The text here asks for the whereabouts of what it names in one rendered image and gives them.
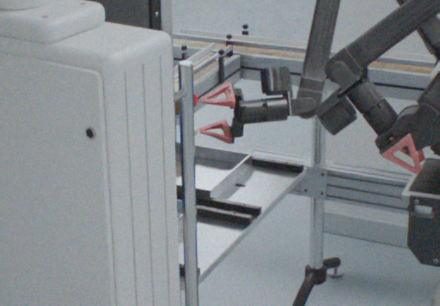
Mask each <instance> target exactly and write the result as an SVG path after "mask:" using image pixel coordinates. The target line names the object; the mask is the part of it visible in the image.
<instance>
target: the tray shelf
mask: <svg viewBox="0 0 440 306"><path fill-rule="evenodd" d="M306 174H307V168H303V172H302V173H301V174H300V173H296V172H290V171H285V170H280V169H275V168H265V167H260V166H254V165H253V166H252V167H251V168H250V169H249V170H248V171H247V172H245V173H244V174H243V175H242V176H241V177H240V178H239V179H238V180H236V181H235V182H234V183H233V184H232V185H231V186H230V187H229V188H227V189H226V190H225V191H224V192H223V193H222V194H221V195H220V196H218V197H217V199H223V200H228V201H233V202H238V203H243V204H247V205H256V206H261V207H262V214H261V215H260V216H255V215H253V222H252V223H251V224H250V225H248V224H244V223H235V222H230V221H226V220H222V219H217V218H213V217H204V216H200V215H197V234H198V267H200V276H199V284H200V283H201V282H202V281H203V280H204V279H205V278H206V277H207V276H208V275H209V274H210V273H211V272H212V271H213V270H214V269H215V268H216V267H217V266H218V265H219V264H220V263H221V262H222V261H223V260H224V259H225V258H226V257H227V256H228V255H229V253H230V252H231V251H232V250H233V249H234V248H235V247H236V246H237V245H238V244H239V243H240V242H241V241H242V240H243V239H244V238H245V237H246V236H247V235H248V234H249V233H250V232H251V231H252V230H253V229H254V228H255V227H256V226H257V225H258V224H259V223H260V222H261V221H262V220H263V219H264V217H266V216H267V215H268V214H269V213H270V212H271V211H272V210H273V209H274V208H275V207H276V206H277V205H278V204H279V203H280V202H281V201H282V200H283V199H284V198H285V197H286V196H287V195H288V194H289V193H290V192H291V191H292V190H293V189H294V188H295V187H296V186H297V185H298V183H299V182H300V180H301V179H302V178H303V177H304V176H305V175H306ZM236 184H241V185H246V187H245V188H244V187H235V185H236ZM178 249H179V263H181V264H184V248H183V228H182V229H181V230H180V231H179V232H178ZM179 276H180V291H185V276H183V275H179Z"/></svg>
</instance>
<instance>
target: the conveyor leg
mask: <svg viewBox="0 0 440 306"><path fill-rule="evenodd" d="M327 91H328V90H327V89H323V90H322V92H323V93H322V97H321V103H322V102H323V101H324V100H325V99H326V98H327ZM325 155H326V129H325V128H324V127H323V125H322V124H321V122H320V121H319V119H318V117H317V116H316V115H315V116H314V117H313V118H311V155H310V163H311V164H312V165H315V166H322V165H324V164H325ZM309 212H310V242H309V267H310V268H311V269H313V270H321V269H322V268H323V255H324V231H323V223H324V200H322V199H312V198H310V199H309Z"/></svg>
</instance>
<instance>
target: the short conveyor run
mask: <svg viewBox="0 0 440 306"><path fill-rule="evenodd" d="M214 49H215V43H213V44H211V45H209V46H207V47H206V48H205V49H203V50H202V51H200V52H198V53H196V54H195V55H193V56H191V57H189V56H187V52H186V50H187V46H186V45H183V46H182V47H181V50H182V51H183V53H182V54H181V62H182V61H189V62H191V63H192V65H193V93H194V94H196V95H197V97H198V103H197V105H196V107H194V113H196V112H197V111H198V110H199V109H201V108H202V107H204V106H205V105H206V103H202V102H201V100H200V98H201V97H203V96H205V95H208V94H209V93H211V92H212V91H214V90H216V89H218V88H219V87H221V86H222V85H224V84H225V83H226V82H233V83H234V84H236V83H237V82H239V81H240V80H241V56H239V55H237V56H233V57H230V56H224V55H226V54H227V53H229V52H231V51H232V50H233V46H232V45H229V46H227V47H225V48H224V49H221V50H219V51H218V53H217V54H213V52H212V53H210V52H211V51H213V50H214ZM174 82H175V83H178V65H177V66H175V67H174ZM175 119H176V125H179V124H180V115H179V114H176V115H175Z"/></svg>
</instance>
